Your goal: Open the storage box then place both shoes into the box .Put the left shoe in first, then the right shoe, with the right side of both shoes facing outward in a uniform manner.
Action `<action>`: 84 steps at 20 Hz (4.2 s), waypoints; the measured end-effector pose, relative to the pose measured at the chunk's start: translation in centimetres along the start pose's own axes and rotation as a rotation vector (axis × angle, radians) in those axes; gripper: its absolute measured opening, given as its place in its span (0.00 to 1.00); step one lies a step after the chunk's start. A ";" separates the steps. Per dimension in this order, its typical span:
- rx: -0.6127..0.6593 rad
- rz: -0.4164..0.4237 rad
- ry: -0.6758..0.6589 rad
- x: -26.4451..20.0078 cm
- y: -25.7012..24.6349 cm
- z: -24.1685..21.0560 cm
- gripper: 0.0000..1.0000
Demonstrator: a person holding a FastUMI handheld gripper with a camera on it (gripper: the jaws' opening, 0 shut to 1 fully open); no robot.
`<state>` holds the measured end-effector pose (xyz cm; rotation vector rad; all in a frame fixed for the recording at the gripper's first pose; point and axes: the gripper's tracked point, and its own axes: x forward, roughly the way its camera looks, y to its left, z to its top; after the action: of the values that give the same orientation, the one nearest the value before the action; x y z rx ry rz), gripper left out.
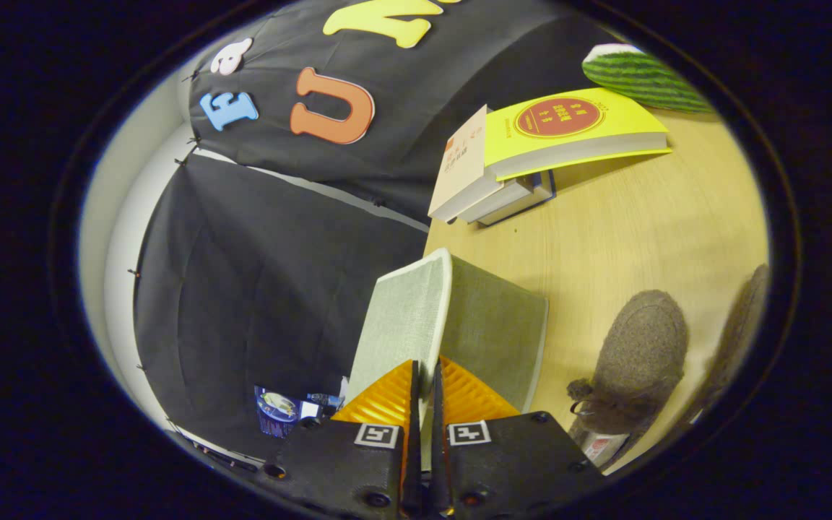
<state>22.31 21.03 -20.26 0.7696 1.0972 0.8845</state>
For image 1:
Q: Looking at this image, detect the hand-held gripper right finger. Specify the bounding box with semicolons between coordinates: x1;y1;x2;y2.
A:
427;355;605;519

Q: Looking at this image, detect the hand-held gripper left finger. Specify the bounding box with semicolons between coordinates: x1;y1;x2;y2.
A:
257;360;424;519

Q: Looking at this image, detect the grey fabric storage box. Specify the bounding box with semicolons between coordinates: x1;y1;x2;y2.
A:
344;248;550;470

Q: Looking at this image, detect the brown fuzzy shoe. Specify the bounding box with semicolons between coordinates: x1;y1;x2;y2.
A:
698;264;771;427
568;290;690;467

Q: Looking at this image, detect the blue printed package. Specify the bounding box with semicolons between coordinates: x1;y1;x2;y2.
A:
253;385;348;439

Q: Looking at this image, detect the black backdrop cloth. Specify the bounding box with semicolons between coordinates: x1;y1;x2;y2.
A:
131;0;633;463

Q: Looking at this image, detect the thin grey book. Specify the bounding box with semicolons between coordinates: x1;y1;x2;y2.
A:
459;179;534;223

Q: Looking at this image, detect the dark blue book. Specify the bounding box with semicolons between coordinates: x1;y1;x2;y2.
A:
480;171;556;227

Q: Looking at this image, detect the beige cover book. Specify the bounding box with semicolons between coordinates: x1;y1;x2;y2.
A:
428;105;503;222

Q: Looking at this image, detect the yellow book with red circle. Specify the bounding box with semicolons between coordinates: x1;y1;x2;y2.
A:
483;87;672;181

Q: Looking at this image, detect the watermelon slice plush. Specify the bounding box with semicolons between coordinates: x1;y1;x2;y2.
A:
581;43;714;114

